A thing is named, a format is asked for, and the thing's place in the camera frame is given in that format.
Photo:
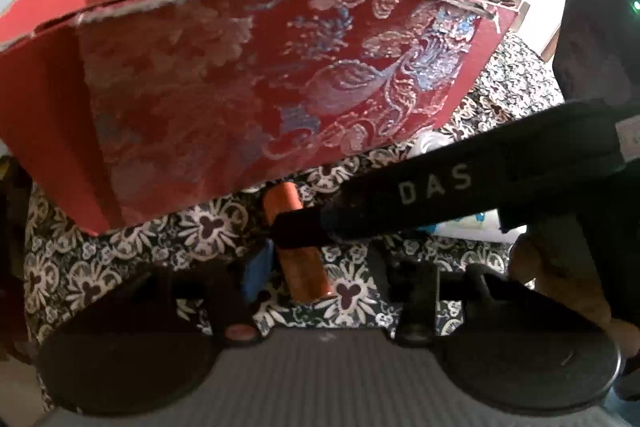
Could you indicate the red cardboard box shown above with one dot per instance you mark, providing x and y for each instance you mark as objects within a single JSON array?
[{"x": 200, "y": 107}]

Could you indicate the orange tube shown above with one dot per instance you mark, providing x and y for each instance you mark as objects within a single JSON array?
[{"x": 305, "y": 272}]

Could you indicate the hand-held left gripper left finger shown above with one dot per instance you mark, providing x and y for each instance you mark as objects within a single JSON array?
[{"x": 257, "y": 276}]

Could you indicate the floral patterned blanket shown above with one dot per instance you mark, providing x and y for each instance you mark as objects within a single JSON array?
[{"x": 210, "y": 227}]

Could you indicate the clear tape roll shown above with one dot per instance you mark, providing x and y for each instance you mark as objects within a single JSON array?
[{"x": 425, "y": 142}]

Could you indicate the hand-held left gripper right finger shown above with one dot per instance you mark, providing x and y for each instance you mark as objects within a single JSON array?
[{"x": 415, "y": 302}]

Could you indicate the white bottle with blue cap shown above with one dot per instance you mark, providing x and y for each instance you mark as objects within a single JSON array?
[{"x": 465, "y": 226}]

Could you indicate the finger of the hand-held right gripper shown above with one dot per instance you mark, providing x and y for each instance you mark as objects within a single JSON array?
[{"x": 305, "y": 229}]

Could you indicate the person's right hand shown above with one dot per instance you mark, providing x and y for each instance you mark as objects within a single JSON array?
[{"x": 540, "y": 272}]

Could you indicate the small wooden box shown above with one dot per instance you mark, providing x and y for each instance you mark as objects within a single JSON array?
[{"x": 521, "y": 14}]

